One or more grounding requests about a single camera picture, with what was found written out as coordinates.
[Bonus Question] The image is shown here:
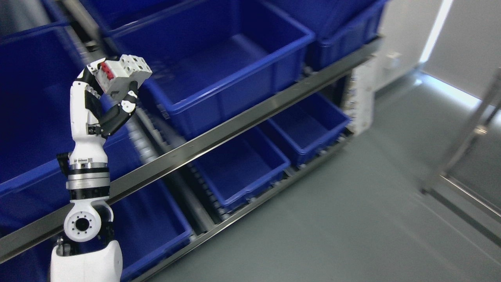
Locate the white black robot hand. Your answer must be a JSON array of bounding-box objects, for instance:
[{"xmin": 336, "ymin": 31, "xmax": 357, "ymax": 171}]
[{"xmin": 68, "ymin": 65, "xmax": 139, "ymax": 170}]

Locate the grey red circuit breaker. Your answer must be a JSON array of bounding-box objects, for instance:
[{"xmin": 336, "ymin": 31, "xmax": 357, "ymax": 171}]
[{"xmin": 87, "ymin": 54, "xmax": 153, "ymax": 101}]

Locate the metal shelf rack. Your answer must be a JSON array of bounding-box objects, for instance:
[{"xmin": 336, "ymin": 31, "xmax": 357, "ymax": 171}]
[{"xmin": 0, "ymin": 0, "xmax": 386, "ymax": 282}]

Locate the blue bin top left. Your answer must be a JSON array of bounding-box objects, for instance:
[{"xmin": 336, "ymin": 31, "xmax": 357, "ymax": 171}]
[{"xmin": 1, "ymin": 26, "xmax": 84, "ymax": 198}]

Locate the blue bin lower left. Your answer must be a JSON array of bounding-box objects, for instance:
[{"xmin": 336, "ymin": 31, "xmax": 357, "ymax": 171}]
[{"xmin": 0, "ymin": 180, "xmax": 192, "ymax": 282}]

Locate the large blue bin top centre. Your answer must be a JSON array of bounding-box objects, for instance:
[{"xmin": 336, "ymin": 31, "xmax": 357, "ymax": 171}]
[{"xmin": 110, "ymin": 0, "xmax": 315, "ymax": 139}]

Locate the blue bin lower centre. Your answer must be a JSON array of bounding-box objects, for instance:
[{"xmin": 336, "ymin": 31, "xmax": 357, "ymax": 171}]
[{"xmin": 193, "ymin": 127, "xmax": 290, "ymax": 212}]

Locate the blue bin lower right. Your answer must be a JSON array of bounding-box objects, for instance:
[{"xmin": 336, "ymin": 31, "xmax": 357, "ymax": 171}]
[{"xmin": 258, "ymin": 93, "xmax": 351, "ymax": 167}]

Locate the blue bin top right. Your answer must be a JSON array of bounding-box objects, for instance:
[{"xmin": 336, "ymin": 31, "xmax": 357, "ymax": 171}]
[{"xmin": 271, "ymin": 0, "xmax": 387, "ymax": 71}]

